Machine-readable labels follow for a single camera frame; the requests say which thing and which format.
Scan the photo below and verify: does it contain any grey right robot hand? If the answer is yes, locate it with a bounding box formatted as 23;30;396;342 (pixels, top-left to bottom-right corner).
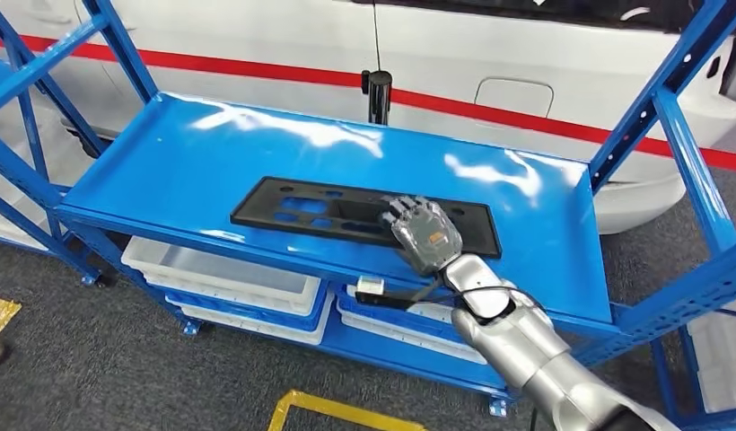
380;194;464;278

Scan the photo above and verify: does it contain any long black plastic panel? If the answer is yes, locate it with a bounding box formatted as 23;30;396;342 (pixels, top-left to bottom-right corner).
230;175;503;259

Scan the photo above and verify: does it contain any white car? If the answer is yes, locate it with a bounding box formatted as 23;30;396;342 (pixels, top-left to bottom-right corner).
0;0;736;236

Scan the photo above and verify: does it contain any yellow floor tape square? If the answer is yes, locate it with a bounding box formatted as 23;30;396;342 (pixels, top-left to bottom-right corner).
267;389;429;431
0;295;22;347

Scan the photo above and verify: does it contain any red barrier belt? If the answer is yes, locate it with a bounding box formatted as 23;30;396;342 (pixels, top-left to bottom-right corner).
0;31;736;173

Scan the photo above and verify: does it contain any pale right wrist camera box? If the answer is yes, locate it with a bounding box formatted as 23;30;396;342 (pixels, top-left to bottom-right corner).
355;276;386;297

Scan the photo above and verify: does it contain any black camera bracket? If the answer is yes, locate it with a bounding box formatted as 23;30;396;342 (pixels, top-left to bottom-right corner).
355;277;446;312

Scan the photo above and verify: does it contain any black camera cable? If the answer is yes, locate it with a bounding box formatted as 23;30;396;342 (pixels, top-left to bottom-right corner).
427;284;548;431

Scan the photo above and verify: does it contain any black stanchion post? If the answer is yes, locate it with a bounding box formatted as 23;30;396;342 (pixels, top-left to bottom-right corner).
360;69;394;128

